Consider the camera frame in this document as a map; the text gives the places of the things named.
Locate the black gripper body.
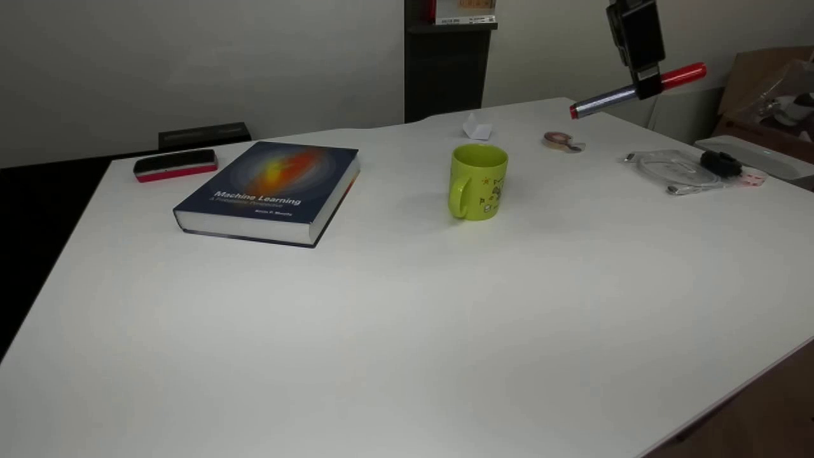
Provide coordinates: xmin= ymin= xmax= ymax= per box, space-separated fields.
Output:
xmin=603 ymin=0 xmax=669 ymax=75

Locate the red capped silver marker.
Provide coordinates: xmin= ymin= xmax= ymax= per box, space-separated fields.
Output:
xmin=568 ymin=58 xmax=711 ymax=122

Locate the lime green mug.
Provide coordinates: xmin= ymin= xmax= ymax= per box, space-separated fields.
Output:
xmin=446 ymin=141 xmax=511 ymax=228

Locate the red marker pen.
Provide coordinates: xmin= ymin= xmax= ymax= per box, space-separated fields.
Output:
xmin=131 ymin=149 xmax=221 ymax=186

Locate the clear plastic bag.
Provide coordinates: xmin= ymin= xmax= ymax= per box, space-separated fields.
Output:
xmin=623 ymin=146 xmax=769 ymax=200

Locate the clear tape roll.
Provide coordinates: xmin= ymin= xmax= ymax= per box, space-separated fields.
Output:
xmin=539 ymin=127 xmax=587 ymax=155

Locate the brown cardboard box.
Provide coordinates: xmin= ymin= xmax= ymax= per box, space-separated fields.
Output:
xmin=713 ymin=43 xmax=814 ymax=165

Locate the white flat box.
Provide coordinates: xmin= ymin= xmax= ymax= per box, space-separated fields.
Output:
xmin=696 ymin=132 xmax=814 ymax=186

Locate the crumpled white paper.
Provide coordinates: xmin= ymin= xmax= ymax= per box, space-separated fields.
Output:
xmin=459 ymin=113 xmax=498 ymax=142

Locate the black shelf cabinet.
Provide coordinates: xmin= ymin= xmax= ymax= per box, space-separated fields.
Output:
xmin=403 ymin=0 xmax=501 ymax=126

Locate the blue hardcover textbook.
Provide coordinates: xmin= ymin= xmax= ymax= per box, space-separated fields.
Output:
xmin=172 ymin=141 xmax=364 ymax=249

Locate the black chair back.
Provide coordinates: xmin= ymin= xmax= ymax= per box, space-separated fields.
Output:
xmin=155 ymin=119 xmax=254 ymax=155

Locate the small black pouch with strap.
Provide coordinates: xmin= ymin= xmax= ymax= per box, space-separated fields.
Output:
xmin=698 ymin=149 xmax=746 ymax=182

